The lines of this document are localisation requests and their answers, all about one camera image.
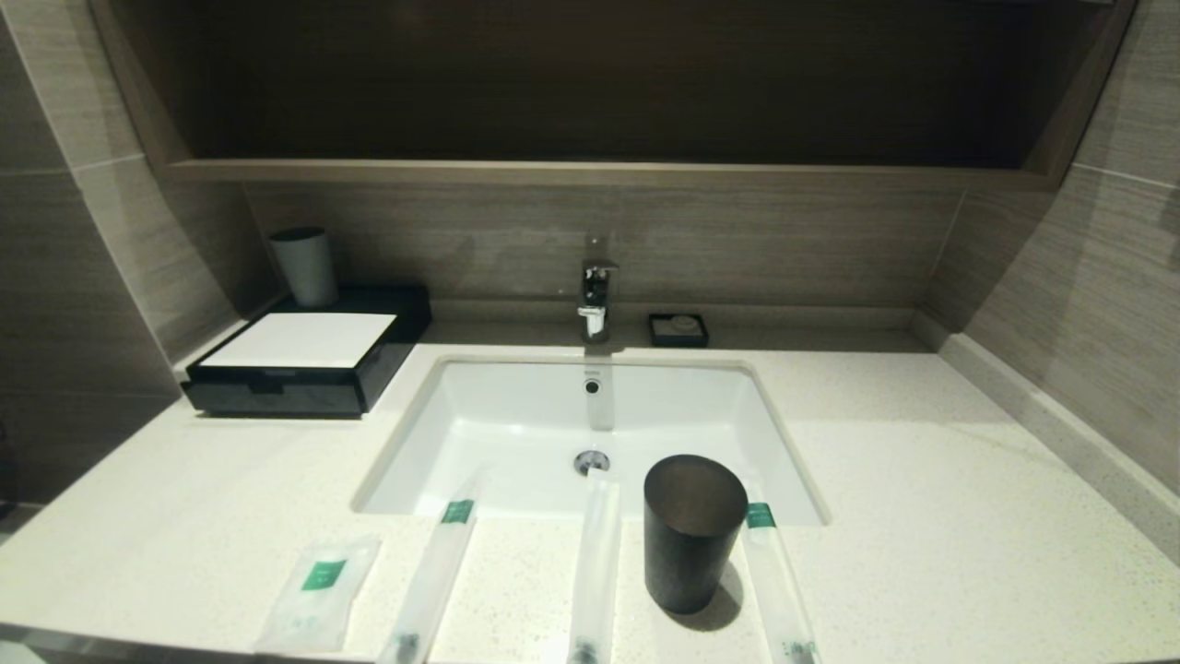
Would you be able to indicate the long green label packet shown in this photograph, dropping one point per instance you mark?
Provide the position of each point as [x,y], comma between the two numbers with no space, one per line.
[779,590]

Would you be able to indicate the dark tumbler cup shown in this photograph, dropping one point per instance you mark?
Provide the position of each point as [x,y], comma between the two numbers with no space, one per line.
[687,553]

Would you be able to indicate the wooden wall shelf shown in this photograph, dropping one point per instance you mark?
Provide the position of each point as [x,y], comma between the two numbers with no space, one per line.
[590,172]

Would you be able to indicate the black soap dish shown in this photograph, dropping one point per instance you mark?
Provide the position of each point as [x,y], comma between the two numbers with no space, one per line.
[656,332]

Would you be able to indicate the white sink basin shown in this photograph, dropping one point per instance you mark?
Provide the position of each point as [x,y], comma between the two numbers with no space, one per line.
[516,433]

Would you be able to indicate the round beige soap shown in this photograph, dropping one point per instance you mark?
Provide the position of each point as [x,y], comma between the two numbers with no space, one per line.
[683,324]

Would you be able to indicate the long plain frosted packet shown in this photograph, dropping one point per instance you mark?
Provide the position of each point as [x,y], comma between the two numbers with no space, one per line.
[595,572]

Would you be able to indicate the long dental kit packet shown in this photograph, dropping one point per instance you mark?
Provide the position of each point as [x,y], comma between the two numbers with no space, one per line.
[438,572]

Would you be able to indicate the grey cup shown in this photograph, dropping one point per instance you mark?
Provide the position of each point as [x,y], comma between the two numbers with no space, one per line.
[306,269]

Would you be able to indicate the chrome faucet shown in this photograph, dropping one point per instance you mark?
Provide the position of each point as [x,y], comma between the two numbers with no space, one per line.
[595,290]

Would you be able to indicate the square shower cap packet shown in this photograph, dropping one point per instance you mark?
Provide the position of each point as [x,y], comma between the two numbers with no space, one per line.
[318,599]

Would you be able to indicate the black box white ribbed top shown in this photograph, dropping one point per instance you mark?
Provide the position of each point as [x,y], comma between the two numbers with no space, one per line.
[304,339]

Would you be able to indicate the chrome sink drain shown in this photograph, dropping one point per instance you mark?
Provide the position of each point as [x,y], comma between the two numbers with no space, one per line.
[592,461]

